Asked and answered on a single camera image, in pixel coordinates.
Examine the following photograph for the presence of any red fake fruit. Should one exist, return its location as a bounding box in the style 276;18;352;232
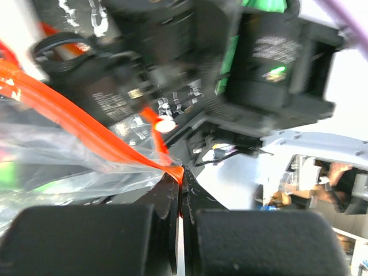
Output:
1;147;60;191

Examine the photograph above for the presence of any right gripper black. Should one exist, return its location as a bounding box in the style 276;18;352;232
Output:
31;32;158;128

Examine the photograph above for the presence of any clear zip top bag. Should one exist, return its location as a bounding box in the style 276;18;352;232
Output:
1;44;184;232

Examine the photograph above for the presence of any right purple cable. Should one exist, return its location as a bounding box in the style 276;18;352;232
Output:
315;0;368;63

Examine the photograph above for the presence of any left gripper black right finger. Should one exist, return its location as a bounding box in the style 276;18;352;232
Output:
181;166;226;275

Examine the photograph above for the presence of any green cloth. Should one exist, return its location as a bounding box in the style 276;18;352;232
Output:
221;0;287;75

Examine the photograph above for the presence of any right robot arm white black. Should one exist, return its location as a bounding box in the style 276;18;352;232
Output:
31;1;361;150

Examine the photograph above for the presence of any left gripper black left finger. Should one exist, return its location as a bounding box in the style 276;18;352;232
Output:
109;172;182;276

